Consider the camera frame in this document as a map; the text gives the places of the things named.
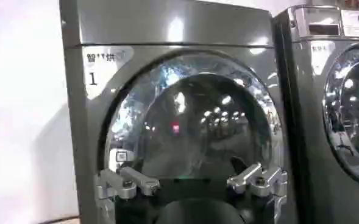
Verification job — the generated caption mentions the silver dryer control panel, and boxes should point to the silver dryer control panel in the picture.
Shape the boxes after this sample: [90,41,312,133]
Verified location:
[293,5,359,40]

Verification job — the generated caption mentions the white label sticker numbered one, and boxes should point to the white label sticker numbered one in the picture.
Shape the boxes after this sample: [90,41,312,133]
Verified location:
[82,45,135,100]

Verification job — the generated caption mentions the small white label sticker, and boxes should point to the small white label sticker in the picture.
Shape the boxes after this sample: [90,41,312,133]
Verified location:
[310,40,336,76]

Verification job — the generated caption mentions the grey dryer with control panel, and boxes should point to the grey dryer with control panel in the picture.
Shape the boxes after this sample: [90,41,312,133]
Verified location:
[273,4,359,224]

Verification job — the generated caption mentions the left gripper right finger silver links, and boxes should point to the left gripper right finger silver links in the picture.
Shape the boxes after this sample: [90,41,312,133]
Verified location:
[226,156,288,198]

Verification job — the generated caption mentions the chrome door handle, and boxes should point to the chrome door handle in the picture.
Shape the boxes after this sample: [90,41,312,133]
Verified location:
[108,148,135,172]

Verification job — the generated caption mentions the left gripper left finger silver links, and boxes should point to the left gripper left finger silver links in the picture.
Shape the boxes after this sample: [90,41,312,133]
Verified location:
[96,166,161,201]

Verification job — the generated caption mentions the round glass dryer door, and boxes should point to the round glass dryer door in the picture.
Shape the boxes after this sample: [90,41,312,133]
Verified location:
[321,42,359,187]

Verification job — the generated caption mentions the grey dryer numbered one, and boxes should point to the grey dryer numbered one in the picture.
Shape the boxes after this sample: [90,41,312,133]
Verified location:
[59,0,299,224]

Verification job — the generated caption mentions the round glass door chrome rim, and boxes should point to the round glass door chrome rim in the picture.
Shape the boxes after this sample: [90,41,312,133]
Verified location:
[98,50,285,224]

